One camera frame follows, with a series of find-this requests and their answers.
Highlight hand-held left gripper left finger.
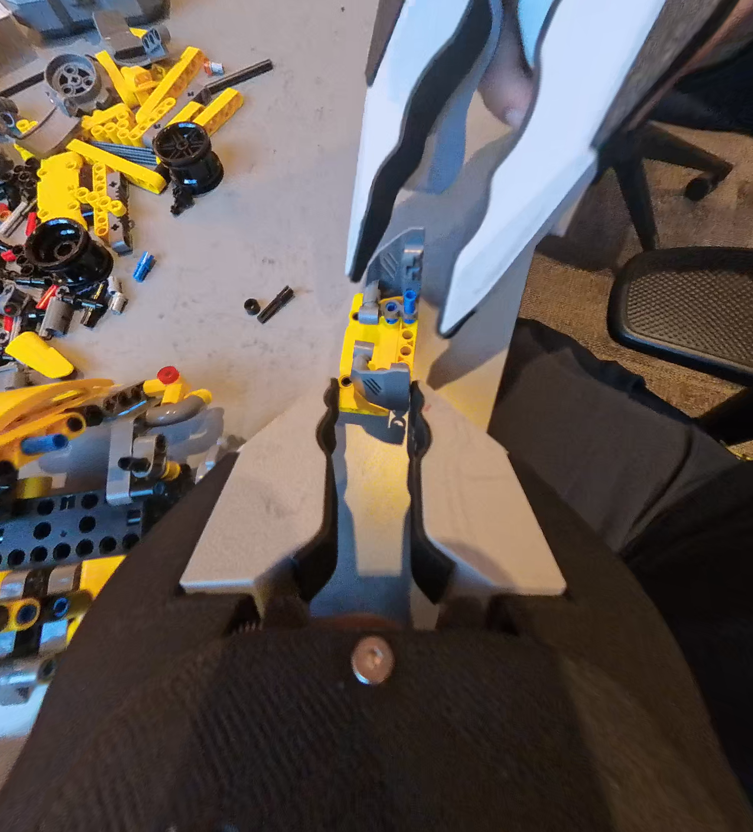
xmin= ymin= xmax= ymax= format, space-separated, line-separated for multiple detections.
xmin=180 ymin=377 xmax=339 ymax=602

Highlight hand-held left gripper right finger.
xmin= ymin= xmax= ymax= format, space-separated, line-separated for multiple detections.
xmin=409 ymin=381 xmax=567 ymax=604

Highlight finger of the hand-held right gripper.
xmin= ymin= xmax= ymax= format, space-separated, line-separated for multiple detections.
xmin=438 ymin=0 xmax=666 ymax=339
xmin=345 ymin=0 xmax=504 ymax=283

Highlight grey and yellow brick assembly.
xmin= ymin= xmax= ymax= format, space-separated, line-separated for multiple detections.
xmin=349 ymin=227 xmax=426 ymax=430

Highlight yellow frame brick with pins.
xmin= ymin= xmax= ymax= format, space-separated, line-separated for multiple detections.
xmin=339 ymin=292 xmax=419 ymax=417

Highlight yellow black brick vehicle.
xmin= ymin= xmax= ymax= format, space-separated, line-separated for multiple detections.
xmin=0 ymin=367 xmax=247 ymax=748

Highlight grey desk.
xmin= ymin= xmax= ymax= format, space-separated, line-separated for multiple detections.
xmin=0 ymin=0 xmax=536 ymax=781

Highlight person's right hand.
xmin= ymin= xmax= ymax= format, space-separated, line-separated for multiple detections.
xmin=480 ymin=39 xmax=536 ymax=127

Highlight person's grey trousers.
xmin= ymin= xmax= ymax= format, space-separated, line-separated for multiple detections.
xmin=488 ymin=318 xmax=741 ymax=553

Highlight short black axle rod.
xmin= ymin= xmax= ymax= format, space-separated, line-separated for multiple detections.
xmin=206 ymin=60 xmax=273 ymax=93

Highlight black axle pin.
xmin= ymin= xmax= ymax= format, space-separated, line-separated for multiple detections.
xmin=257 ymin=286 xmax=294 ymax=324

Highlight black toy wheel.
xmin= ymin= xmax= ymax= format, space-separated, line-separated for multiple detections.
xmin=153 ymin=121 xmax=224 ymax=196

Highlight black office chair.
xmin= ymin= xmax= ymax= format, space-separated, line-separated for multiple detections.
xmin=600 ymin=120 xmax=753 ymax=443

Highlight long flat yellow beam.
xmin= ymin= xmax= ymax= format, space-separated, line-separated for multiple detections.
xmin=134 ymin=47 xmax=207 ymax=127

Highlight yellow curved panel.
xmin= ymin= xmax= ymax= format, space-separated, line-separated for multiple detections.
xmin=6 ymin=331 xmax=75 ymax=379

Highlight grey curved panel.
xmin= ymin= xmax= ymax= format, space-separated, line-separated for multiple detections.
xmin=93 ymin=10 xmax=172 ymax=66

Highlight long yellow holed liftarm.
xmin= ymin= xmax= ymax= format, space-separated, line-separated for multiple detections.
xmin=67 ymin=138 xmax=168 ymax=194

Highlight grey remote controller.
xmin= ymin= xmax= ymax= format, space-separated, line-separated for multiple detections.
xmin=6 ymin=0 xmax=170 ymax=36

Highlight black toothed wheel hub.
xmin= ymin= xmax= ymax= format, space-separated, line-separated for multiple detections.
xmin=25 ymin=218 xmax=115 ymax=283

